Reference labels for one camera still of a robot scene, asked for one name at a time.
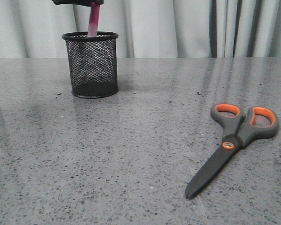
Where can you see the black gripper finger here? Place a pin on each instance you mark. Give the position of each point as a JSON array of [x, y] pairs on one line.
[[78, 2]]

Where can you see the pink and white pen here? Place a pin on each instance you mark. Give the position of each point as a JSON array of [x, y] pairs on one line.
[[93, 20]]

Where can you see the grey orange handled scissors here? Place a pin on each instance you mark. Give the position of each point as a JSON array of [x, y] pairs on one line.
[[239, 130]]

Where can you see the black mesh pen cup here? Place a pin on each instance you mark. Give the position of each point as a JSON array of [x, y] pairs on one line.
[[92, 64]]

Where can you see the grey pleated curtain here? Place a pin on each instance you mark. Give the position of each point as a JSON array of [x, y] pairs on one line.
[[146, 28]]

